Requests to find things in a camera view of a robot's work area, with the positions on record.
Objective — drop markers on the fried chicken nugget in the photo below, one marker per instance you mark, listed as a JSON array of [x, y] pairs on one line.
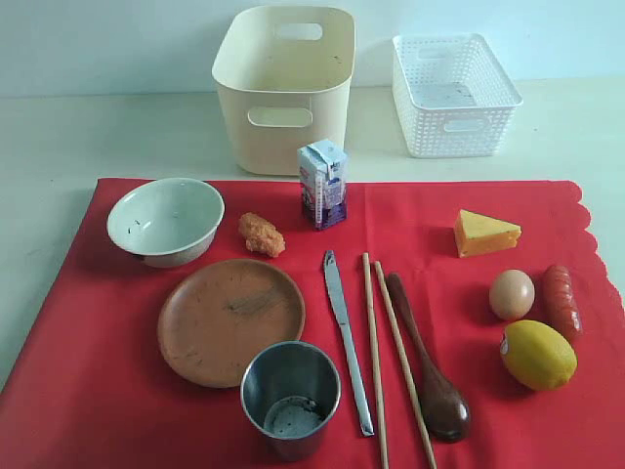
[[260, 235]]

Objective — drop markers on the small milk carton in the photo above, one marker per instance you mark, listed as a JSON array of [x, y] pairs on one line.
[[323, 176]]

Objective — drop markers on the orange cheese wedge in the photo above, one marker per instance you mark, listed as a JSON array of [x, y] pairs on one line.
[[477, 234]]

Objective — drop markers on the brown egg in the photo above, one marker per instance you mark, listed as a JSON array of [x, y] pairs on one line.
[[511, 295]]

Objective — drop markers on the yellow lemon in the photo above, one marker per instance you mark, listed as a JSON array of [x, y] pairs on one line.
[[536, 355]]

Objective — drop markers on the red sausage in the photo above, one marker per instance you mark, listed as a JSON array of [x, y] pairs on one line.
[[561, 308]]

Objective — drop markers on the left wooden chopstick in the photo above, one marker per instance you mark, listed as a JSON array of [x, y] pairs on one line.
[[376, 368]]

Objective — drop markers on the wooden chopstick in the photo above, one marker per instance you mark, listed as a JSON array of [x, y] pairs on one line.
[[405, 367], [376, 368]]

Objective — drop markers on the brown round plate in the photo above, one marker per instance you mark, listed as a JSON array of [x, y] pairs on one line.
[[217, 320]]

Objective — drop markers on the pale green bowl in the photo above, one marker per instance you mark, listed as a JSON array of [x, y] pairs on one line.
[[166, 223]]

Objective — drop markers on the stainless steel cup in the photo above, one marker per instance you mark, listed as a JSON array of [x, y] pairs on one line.
[[290, 392]]

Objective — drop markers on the red tablecloth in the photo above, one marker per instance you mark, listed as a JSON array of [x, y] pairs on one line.
[[91, 390]]

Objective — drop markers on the cream plastic bin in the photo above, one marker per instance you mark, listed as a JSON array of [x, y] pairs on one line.
[[283, 76]]

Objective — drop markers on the right wooden chopstick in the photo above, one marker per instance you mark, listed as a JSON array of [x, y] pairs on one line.
[[405, 367]]

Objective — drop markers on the silver table knife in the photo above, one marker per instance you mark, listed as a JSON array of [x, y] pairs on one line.
[[334, 288]]

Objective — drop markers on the white perforated plastic basket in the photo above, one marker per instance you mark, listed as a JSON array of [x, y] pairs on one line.
[[453, 98]]

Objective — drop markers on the dark wooden spoon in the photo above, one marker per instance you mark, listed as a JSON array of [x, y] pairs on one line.
[[446, 413]]

